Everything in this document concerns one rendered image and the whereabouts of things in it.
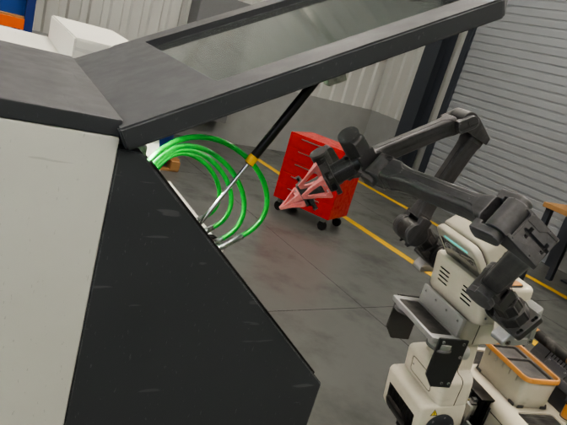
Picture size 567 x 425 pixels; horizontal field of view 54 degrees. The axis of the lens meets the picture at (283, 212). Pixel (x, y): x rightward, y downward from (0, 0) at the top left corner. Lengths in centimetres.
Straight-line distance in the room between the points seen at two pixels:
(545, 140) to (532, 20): 166
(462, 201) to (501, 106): 724
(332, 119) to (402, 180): 845
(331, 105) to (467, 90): 227
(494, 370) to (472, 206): 97
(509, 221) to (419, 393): 83
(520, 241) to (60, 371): 90
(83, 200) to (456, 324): 112
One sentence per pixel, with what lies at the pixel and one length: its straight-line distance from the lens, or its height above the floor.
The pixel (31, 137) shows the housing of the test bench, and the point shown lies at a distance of 94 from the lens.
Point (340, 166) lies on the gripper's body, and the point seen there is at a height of 143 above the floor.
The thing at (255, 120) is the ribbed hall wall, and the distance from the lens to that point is 896.
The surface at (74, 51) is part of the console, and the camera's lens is 163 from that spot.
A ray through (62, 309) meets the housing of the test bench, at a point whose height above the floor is 115.
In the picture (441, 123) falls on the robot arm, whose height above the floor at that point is 159.
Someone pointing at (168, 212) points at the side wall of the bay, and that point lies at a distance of 102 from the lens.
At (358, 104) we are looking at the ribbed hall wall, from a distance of 1004.
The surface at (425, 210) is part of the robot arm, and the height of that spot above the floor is 132.
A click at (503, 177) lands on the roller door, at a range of 824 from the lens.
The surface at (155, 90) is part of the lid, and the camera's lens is 109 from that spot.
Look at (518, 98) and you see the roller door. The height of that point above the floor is 185.
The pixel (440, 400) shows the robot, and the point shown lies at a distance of 182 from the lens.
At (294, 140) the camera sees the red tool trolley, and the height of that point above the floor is 78.
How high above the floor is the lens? 168
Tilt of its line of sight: 16 degrees down
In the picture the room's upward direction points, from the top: 16 degrees clockwise
